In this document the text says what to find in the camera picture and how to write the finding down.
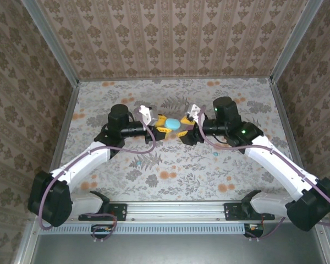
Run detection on teal earbud charging case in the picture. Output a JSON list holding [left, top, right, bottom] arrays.
[[164, 118, 182, 131]]

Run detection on floral tablecloth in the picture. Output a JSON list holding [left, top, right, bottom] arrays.
[[43, 78, 313, 203]]

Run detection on aluminium extrusion beam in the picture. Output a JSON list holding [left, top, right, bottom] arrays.
[[30, 200, 326, 224]]

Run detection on grey metal sheet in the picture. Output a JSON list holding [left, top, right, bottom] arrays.
[[30, 233, 330, 264]]

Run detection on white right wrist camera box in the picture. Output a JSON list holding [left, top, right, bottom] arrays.
[[186, 103, 206, 122]]

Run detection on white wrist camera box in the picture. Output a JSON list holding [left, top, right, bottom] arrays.
[[137, 104, 157, 126], [186, 103, 206, 122]]

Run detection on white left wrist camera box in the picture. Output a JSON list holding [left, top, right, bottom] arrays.
[[137, 104, 157, 126]]

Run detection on aluminium frame side rail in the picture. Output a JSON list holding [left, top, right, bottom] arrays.
[[41, 84, 80, 201], [269, 79, 314, 200]]

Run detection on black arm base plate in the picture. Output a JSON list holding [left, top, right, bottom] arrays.
[[78, 202, 128, 222], [223, 202, 276, 222]]

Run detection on slotted grey cable duct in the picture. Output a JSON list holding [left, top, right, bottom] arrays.
[[41, 222, 249, 235]]

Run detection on aluminium frame post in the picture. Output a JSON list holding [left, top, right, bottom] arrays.
[[269, 0, 326, 83], [19, 0, 80, 88]]

